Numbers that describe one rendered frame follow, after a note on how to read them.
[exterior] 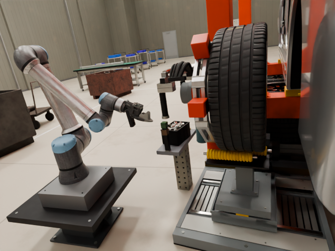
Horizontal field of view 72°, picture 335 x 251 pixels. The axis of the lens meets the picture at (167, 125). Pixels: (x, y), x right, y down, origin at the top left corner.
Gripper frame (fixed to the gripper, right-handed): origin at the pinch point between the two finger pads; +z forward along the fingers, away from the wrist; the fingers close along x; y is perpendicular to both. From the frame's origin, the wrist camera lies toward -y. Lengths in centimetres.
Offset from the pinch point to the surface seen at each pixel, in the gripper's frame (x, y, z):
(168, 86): -14.2, 30.1, 7.6
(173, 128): 19.4, -7.8, 12.5
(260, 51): -24, 61, 42
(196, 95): -22.8, 33.9, 24.0
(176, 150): 6.9, -16.5, 21.1
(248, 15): 244, 88, 26
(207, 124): -23.3, 22.5, 34.0
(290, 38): 40, 71, 60
